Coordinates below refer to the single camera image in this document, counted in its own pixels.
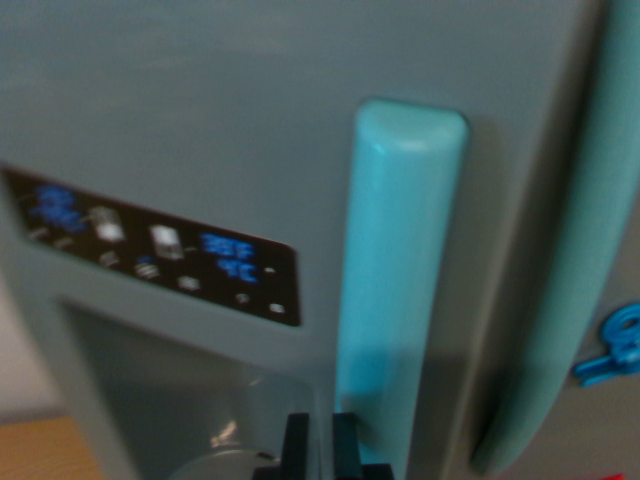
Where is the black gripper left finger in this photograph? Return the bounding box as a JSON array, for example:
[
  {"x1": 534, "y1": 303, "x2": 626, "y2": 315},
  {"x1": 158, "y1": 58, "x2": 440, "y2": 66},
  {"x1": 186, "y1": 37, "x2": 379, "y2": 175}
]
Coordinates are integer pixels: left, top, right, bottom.
[{"x1": 278, "y1": 412, "x2": 312, "y2": 470}]

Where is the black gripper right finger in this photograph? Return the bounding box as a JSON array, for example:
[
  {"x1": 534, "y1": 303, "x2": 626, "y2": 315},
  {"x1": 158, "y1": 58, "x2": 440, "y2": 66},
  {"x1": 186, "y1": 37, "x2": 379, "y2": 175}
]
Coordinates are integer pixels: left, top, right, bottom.
[{"x1": 331, "y1": 412, "x2": 364, "y2": 470}]

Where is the short teal door handle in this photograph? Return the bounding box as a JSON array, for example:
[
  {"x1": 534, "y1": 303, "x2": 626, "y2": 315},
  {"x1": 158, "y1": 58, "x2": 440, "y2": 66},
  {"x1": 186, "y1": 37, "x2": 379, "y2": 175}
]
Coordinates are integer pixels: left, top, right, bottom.
[{"x1": 333, "y1": 97, "x2": 470, "y2": 480}]

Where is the grey fridge door with display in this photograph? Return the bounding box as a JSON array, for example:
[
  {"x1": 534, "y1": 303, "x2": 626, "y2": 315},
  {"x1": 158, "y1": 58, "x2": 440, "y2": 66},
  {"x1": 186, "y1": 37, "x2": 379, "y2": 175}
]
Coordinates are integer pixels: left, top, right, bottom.
[{"x1": 0, "y1": 0, "x2": 609, "y2": 480}]

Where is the grey fridge door with magnets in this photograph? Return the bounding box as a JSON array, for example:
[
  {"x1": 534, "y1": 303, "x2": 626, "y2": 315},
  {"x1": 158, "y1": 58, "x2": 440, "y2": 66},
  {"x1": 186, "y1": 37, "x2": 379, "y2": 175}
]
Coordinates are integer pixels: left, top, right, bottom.
[{"x1": 464, "y1": 0, "x2": 640, "y2": 480}]

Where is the black temperature display panel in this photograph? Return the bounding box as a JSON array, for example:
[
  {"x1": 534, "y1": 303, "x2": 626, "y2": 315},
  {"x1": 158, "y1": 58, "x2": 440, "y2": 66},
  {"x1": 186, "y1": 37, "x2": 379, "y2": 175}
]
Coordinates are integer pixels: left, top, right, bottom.
[{"x1": 0, "y1": 163, "x2": 304, "y2": 329}]

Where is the blue clip magnet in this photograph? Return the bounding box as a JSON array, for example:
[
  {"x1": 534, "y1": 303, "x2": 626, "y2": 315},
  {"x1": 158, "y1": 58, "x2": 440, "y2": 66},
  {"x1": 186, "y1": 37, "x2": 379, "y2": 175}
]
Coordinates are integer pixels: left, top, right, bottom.
[{"x1": 572, "y1": 304, "x2": 640, "y2": 387}]

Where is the long teal door handle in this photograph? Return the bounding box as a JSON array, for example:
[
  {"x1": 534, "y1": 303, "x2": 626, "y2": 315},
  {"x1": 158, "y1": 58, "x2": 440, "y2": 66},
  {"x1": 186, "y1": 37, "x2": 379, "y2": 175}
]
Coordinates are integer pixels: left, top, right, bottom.
[{"x1": 469, "y1": 0, "x2": 640, "y2": 476}]

